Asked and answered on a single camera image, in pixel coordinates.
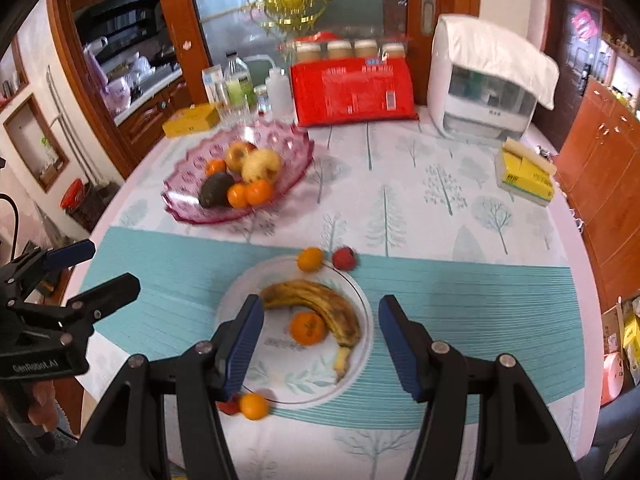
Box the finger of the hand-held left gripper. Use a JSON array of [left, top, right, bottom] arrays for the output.
[[0, 239, 97, 306], [7, 272, 142, 346]]

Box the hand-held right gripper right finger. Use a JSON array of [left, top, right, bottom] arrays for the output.
[[377, 294, 581, 480]]

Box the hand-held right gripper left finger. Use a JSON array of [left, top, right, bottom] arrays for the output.
[[77, 294, 266, 480]]

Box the small orange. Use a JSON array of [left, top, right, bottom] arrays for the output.
[[297, 246, 323, 273], [239, 392, 269, 421]]

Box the spotted ripe banana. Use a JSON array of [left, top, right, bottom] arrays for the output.
[[259, 280, 362, 380]]

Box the dark avocado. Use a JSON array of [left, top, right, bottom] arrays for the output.
[[198, 171, 236, 209]]

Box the yellow pear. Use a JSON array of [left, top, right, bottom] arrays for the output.
[[241, 148, 282, 184]]

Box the red apple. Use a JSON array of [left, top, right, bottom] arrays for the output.
[[225, 141, 258, 173]]

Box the pink glass fruit bowl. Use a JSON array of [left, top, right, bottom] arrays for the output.
[[161, 117, 316, 226]]

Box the person's left hand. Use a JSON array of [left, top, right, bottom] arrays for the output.
[[29, 380, 63, 433]]

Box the dark woven basket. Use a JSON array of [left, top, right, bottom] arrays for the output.
[[67, 182, 121, 233]]

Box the red lidded container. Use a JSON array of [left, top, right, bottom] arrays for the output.
[[60, 178, 85, 211]]

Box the tree print tablecloth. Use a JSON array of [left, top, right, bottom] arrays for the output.
[[75, 120, 606, 480]]

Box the wooden kitchen cabinet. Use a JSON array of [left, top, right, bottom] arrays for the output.
[[115, 70, 188, 161]]

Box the yellow tin box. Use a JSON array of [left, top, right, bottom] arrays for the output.
[[162, 103, 222, 139]]

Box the yellow tissue pack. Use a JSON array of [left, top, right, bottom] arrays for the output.
[[495, 137, 557, 208]]

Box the cardboard box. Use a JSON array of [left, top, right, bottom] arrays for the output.
[[600, 295, 640, 386]]

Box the pink plastic container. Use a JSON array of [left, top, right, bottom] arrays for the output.
[[600, 352, 623, 406]]

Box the small white blue box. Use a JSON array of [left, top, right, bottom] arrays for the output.
[[201, 66, 226, 106]]

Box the clear bottle with green label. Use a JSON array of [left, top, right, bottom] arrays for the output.
[[223, 51, 252, 116]]

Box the white countertop appliance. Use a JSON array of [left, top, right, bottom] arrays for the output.
[[426, 15, 538, 142]]

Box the black range hood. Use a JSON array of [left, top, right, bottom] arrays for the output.
[[75, 0, 163, 46]]

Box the white squeeze wash bottle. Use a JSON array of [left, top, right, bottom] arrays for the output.
[[245, 55, 293, 121]]

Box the red plastic package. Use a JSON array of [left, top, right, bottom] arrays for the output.
[[290, 57, 420, 128]]

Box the frosted glass sliding door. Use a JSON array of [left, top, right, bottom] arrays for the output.
[[187, 0, 408, 86]]

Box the white cloth cover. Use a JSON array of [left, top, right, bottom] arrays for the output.
[[437, 14, 560, 110]]

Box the dark entrance door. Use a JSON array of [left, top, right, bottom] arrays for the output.
[[545, 0, 606, 91]]

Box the red door decoration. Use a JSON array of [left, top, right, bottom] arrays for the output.
[[571, 7, 601, 41]]

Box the black cable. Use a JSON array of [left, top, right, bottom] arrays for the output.
[[0, 192, 21, 261]]

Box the wooden framed wall niche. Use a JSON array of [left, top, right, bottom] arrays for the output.
[[2, 94, 70, 193]]

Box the long metal bar handle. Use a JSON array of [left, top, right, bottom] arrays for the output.
[[45, 67, 93, 186]]

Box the silver door handle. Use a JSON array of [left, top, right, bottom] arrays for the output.
[[420, 0, 437, 37]]

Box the wooden wall shelf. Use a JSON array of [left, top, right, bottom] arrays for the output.
[[597, 30, 640, 116]]

